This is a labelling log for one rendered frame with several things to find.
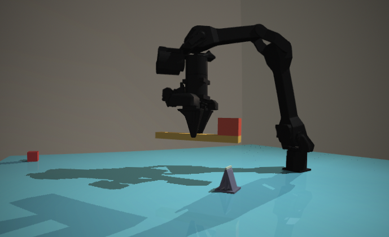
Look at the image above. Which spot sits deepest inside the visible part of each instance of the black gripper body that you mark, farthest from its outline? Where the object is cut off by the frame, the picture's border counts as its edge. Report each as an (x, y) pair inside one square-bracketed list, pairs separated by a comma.
[(196, 94)]

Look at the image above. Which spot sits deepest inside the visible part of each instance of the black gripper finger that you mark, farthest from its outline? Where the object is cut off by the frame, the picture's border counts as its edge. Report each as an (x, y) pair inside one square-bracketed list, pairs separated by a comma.
[(193, 117), (205, 117)]

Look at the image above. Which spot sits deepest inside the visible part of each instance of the red block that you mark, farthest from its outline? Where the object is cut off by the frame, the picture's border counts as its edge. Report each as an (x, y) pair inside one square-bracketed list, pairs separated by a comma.
[(32, 156)]

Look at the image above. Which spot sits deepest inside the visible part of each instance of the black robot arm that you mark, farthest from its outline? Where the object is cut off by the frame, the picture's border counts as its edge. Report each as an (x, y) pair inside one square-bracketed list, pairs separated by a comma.
[(278, 56)]

